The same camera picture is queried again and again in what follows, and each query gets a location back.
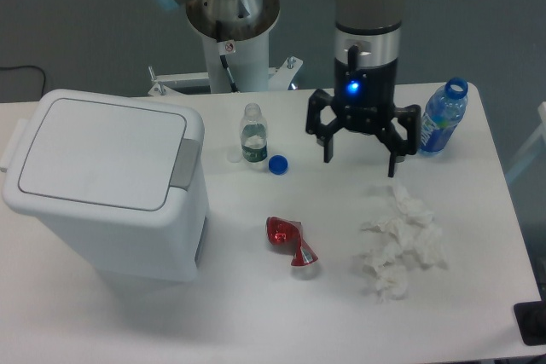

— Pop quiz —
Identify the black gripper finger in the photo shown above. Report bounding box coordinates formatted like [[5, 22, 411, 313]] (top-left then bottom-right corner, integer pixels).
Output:
[[378, 104, 421, 177], [305, 88, 347, 164]]

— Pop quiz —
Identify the white frame at right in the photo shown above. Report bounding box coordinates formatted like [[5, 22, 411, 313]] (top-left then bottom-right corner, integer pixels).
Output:
[[505, 101, 545, 186]]

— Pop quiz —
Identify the white bottle cap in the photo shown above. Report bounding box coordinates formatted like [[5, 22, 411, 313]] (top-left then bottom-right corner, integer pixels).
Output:
[[226, 151, 241, 164]]

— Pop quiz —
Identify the black device at edge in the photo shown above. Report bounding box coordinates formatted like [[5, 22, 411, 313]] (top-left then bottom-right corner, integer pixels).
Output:
[[514, 301, 545, 346]]

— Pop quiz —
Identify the crumpled white tissue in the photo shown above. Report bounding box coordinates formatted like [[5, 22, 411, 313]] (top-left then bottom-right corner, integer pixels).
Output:
[[356, 182, 449, 303]]

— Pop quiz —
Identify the clear green-label bottle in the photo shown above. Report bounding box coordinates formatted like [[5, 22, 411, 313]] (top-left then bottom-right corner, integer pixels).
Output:
[[239, 102, 268, 171]]

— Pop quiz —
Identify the white trash can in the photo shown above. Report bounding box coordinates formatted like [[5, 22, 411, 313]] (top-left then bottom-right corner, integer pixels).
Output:
[[1, 90, 209, 282]]

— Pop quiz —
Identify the blue bottle cap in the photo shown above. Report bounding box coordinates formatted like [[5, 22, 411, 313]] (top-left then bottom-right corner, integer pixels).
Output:
[[268, 154, 288, 176]]

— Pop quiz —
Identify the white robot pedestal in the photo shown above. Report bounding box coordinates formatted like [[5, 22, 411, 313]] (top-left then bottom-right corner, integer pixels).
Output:
[[148, 0, 304, 95]]

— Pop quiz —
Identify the black floor cable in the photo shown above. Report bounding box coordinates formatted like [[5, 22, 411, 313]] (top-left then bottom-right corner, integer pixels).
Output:
[[0, 65, 47, 99]]

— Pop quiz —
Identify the blue plastic bottle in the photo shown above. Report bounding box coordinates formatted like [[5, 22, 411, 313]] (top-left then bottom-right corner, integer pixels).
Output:
[[419, 77, 468, 156]]

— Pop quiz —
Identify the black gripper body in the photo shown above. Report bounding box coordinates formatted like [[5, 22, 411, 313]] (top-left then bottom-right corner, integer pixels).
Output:
[[333, 44, 398, 135]]

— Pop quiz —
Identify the black pedestal cable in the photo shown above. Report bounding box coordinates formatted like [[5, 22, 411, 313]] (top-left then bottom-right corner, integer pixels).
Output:
[[215, 20, 240, 93]]

